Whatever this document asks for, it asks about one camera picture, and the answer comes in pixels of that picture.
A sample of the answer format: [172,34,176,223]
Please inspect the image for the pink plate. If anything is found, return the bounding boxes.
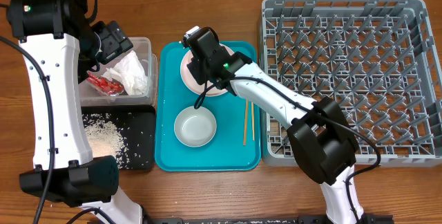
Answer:
[180,51,227,97]

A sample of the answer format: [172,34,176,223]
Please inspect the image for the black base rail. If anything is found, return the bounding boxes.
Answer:
[153,214,394,224]

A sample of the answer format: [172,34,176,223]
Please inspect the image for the clear plastic bin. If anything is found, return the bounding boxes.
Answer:
[79,37,157,106]

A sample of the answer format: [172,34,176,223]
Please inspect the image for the grey bowl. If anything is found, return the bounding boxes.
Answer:
[174,106,217,148]

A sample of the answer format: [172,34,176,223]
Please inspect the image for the black tray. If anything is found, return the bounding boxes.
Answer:
[81,105,156,171]

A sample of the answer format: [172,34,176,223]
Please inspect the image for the white napkin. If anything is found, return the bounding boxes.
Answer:
[102,50,148,95]

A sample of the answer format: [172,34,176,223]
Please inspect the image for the teal plastic tray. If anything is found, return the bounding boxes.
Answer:
[155,42,261,172]

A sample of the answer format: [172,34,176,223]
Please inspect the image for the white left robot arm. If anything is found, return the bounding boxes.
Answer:
[6,0,151,223]

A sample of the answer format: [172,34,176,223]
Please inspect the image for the right wooden chopstick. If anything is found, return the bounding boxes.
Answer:
[251,103,255,141]

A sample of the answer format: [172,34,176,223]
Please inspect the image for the wooden chopstick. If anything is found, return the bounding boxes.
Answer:
[242,100,249,146]
[251,103,255,141]

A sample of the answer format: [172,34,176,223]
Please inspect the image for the left wooden chopstick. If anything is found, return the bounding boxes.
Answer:
[242,100,249,146]

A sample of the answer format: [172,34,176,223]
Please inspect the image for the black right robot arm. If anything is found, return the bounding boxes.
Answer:
[181,26,380,223]

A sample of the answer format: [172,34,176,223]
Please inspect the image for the red snack wrapper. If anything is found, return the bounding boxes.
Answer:
[86,72,124,96]

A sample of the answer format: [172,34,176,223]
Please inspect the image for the white rice pile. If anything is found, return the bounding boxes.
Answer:
[82,113,149,170]

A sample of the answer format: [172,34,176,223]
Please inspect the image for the grey dishwasher rack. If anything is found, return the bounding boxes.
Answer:
[260,0,441,167]

